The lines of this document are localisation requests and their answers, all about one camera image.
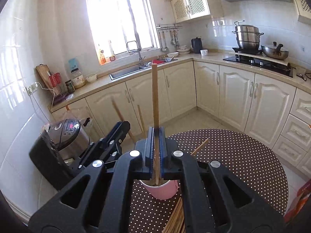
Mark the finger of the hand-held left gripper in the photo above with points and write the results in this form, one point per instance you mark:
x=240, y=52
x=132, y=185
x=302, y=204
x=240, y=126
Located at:
x=114, y=154
x=122, y=131

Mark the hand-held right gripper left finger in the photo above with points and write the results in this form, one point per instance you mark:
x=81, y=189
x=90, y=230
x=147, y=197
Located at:
x=150, y=150

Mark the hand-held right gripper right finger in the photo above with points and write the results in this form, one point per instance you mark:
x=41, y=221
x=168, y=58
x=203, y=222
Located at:
x=164, y=150

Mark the wooden chopstick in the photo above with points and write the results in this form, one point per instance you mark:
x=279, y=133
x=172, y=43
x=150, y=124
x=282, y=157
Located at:
x=200, y=146
x=155, y=97
x=141, y=121
x=119, y=112

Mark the pink cup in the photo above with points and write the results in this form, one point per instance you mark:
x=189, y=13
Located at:
x=160, y=190

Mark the bundle of wooden chopsticks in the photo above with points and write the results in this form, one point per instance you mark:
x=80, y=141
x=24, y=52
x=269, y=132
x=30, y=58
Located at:
x=176, y=218

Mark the silver black rice cooker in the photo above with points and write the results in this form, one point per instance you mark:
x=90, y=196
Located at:
x=70, y=136

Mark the clear plastic bag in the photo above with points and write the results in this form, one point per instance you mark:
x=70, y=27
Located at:
x=86, y=123

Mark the steel kitchen sink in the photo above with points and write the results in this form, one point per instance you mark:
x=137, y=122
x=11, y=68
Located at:
x=128, y=71

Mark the small white bowl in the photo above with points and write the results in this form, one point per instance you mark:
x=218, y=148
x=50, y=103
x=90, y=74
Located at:
x=91, y=78

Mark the cream base cabinets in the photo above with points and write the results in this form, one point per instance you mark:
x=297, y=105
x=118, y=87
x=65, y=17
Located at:
x=179, y=87

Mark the large plastic jar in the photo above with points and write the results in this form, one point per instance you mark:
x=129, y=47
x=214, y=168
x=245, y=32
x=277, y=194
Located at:
x=78, y=80

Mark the small glass jar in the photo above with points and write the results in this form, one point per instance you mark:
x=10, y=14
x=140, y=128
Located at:
x=70, y=87

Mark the orange liquid bottle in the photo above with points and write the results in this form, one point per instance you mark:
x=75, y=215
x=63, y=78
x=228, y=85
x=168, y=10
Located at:
x=102, y=57

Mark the red tray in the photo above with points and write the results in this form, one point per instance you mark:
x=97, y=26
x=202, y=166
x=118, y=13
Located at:
x=158, y=61

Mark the steel sink faucet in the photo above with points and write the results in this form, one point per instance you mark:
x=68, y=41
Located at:
x=139, y=53

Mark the brown polka dot tablecloth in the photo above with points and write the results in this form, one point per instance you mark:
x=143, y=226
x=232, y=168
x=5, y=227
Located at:
x=243, y=162

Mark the red kitchen tool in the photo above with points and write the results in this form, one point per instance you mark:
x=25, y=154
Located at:
x=54, y=80

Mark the wooden cutting board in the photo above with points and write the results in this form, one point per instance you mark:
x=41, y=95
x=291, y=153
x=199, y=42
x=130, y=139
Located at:
x=43, y=75

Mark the hanging steel ladle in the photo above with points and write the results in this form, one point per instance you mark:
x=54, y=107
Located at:
x=163, y=42

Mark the stack of white dishes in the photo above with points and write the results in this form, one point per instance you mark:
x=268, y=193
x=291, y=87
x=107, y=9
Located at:
x=184, y=49

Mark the white mug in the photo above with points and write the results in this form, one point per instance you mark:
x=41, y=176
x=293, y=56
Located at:
x=204, y=52

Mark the black electric kettle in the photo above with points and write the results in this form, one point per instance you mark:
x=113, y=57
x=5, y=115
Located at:
x=196, y=45

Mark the kitchen window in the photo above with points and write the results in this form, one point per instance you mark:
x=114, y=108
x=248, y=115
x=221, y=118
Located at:
x=121, y=17

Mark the black induction cooker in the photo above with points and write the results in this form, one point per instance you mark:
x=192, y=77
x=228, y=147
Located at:
x=246, y=51

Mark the black gas stove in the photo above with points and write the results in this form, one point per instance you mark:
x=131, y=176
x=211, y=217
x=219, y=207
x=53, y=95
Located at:
x=262, y=64

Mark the steel steamer pot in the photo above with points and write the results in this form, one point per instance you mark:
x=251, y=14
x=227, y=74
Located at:
x=246, y=36

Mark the steel wok with lid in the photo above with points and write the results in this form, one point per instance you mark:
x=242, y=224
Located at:
x=274, y=52

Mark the white wall socket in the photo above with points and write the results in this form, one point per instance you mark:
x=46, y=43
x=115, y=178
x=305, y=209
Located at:
x=31, y=88

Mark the wall utensil rail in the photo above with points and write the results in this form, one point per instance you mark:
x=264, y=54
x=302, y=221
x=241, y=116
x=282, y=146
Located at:
x=170, y=26

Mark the cream lattice wall cabinet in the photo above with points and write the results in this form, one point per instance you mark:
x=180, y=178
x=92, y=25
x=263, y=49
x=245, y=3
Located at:
x=192, y=4

